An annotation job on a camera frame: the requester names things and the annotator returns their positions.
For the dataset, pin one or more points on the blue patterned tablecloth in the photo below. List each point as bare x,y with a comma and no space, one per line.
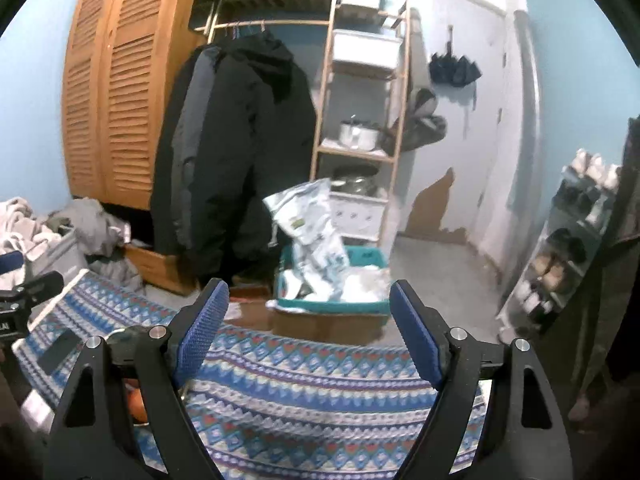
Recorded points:
300,385

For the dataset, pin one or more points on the dark green glass plate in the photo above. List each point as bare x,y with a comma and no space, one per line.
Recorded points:
120,334

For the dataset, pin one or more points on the clear plastic bag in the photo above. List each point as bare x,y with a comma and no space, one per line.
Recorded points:
365,282

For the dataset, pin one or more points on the large orange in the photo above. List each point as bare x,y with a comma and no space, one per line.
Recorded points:
137,405

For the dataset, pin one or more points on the white patterned box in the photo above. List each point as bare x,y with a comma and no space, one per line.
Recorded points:
360,217

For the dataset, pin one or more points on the dark brown hanging coat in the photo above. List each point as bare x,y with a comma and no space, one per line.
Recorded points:
615,285

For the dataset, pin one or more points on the white cooking pot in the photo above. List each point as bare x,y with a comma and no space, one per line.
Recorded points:
359,135

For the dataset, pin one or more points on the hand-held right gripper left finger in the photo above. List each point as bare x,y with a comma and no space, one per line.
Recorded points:
200,330

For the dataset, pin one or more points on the cardboard box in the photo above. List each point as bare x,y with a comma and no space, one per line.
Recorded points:
330,327

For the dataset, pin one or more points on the wooden shelf rack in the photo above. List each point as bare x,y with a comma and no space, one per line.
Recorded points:
325,85

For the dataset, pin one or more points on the black folded umbrella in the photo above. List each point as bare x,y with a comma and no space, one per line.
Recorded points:
455,67

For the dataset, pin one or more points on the teal plastic crate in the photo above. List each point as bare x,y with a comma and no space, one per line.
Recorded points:
330,306

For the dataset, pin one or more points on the pale blue door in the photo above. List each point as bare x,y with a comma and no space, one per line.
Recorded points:
475,135

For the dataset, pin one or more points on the white rice bag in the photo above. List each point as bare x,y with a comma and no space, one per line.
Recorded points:
305,220

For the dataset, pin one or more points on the metal pipe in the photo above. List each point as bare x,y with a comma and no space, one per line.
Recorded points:
529,135

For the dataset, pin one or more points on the grey hanging bag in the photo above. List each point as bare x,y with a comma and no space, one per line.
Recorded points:
422,127

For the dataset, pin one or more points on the white shoe rack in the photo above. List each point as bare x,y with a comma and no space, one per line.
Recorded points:
515,300

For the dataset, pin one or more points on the wooden louvered wardrobe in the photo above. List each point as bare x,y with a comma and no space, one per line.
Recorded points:
125,85

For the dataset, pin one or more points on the black hooded coat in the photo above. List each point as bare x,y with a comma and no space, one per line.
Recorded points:
250,160

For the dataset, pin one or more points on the black smartphone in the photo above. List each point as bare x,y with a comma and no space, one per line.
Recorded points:
60,352

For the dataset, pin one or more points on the grey jacket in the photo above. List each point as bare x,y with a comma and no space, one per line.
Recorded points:
187,125

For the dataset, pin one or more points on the shoe rack with shoes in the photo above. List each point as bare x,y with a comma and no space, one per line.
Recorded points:
560,260

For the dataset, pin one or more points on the pile of grey clothes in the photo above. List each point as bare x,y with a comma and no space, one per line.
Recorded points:
92,225

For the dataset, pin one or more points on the steel pot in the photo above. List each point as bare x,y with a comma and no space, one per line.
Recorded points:
355,182

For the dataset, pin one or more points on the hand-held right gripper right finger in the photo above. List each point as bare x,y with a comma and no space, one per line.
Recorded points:
417,335

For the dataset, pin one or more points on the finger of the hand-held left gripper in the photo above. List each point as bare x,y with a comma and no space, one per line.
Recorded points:
37,284
10,261

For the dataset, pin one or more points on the grey fabric storage bin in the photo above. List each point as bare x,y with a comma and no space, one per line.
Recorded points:
60,260

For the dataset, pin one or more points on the wooden clothes rail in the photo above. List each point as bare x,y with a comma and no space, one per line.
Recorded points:
280,23

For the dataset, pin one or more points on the white fleece garment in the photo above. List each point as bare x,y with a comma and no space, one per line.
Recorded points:
20,225

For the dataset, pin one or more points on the wooden drawer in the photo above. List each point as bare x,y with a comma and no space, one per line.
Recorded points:
157,267

